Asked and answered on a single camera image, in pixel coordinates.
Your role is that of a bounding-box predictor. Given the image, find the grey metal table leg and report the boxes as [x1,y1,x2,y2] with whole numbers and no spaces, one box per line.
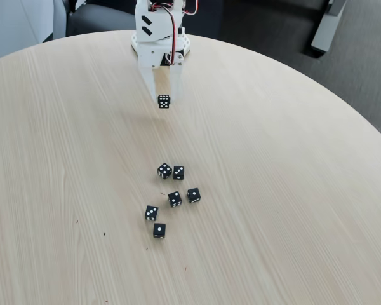
[311,0,347,54]

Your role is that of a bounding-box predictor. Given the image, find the black die showing one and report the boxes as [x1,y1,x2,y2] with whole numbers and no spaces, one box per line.
[186,187,201,205]
[152,222,167,240]

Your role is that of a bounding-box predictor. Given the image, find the black die showing two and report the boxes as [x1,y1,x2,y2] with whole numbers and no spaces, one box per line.
[167,190,183,208]

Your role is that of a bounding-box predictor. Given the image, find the grey fabric chair seat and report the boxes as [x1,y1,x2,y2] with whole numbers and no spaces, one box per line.
[65,3,137,37]

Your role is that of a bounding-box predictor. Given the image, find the pale white cabinet panel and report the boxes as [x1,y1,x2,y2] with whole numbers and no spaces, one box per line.
[0,0,67,64]

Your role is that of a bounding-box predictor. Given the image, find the red black servo cable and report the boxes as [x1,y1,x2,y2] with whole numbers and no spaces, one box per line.
[150,1,178,66]

